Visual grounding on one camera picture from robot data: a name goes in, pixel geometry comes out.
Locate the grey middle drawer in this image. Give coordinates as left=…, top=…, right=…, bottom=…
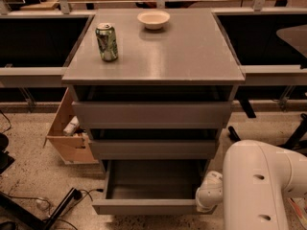
left=89, top=140, right=219, bottom=160

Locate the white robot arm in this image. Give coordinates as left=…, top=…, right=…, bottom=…
left=196, top=140, right=307, bottom=230

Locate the black floor cable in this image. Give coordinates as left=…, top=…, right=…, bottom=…
left=57, top=188, right=105, bottom=230

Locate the wooden box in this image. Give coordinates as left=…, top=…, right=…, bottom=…
left=46, top=90, right=97, bottom=164

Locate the white bottle in box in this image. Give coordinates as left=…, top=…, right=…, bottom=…
left=63, top=116, right=79, bottom=136

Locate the grey bottom drawer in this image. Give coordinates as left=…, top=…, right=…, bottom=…
left=93, top=159, right=208, bottom=215

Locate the green soda can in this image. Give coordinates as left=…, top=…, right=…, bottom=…
left=95, top=23, right=118, bottom=61

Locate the black stand leg bar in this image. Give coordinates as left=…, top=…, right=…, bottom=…
left=228, top=126, right=240, bottom=142

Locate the black floor stand left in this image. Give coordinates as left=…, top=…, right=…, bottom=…
left=0, top=188, right=83, bottom=230

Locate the white orange sneaker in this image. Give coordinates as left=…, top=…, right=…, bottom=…
left=288, top=197, right=307, bottom=230

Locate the white bowl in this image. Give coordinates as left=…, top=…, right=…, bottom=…
left=137, top=11, right=170, bottom=30

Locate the grey drawer cabinet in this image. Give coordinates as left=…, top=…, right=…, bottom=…
left=62, top=9, right=245, bottom=171

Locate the grey drawer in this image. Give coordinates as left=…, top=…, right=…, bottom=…
left=72, top=102, right=231, bottom=128
left=93, top=159, right=208, bottom=215
left=89, top=140, right=219, bottom=160

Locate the grey top drawer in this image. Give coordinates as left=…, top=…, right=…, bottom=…
left=72, top=102, right=231, bottom=128

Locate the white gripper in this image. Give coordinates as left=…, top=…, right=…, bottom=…
left=195, top=171, right=223, bottom=213

